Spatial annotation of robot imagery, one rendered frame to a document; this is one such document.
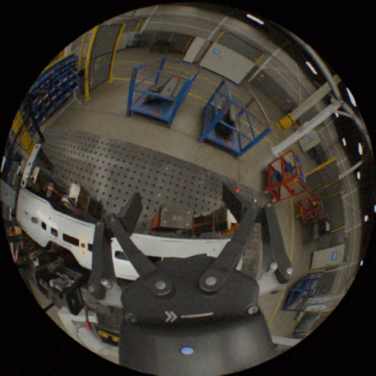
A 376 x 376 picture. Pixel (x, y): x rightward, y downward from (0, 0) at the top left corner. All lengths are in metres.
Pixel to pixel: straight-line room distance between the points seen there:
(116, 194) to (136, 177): 0.17
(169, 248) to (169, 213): 0.13
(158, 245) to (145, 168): 0.56
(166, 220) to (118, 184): 0.48
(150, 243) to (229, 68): 7.76
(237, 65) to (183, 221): 7.68
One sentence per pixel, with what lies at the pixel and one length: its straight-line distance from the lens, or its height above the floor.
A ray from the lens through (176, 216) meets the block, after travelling 0.47.
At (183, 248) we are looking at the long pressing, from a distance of 0.51.
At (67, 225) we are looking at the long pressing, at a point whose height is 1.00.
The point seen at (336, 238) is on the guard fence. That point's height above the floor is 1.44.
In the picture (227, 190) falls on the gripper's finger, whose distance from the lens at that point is 0.18.
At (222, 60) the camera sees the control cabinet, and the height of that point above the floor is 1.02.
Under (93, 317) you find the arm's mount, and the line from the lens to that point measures 1.06.
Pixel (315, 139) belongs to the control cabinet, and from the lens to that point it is 10.23.
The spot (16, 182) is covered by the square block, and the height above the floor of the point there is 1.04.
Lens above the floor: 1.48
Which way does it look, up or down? 61 degrees down
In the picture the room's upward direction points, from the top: 48 degrees clockwise
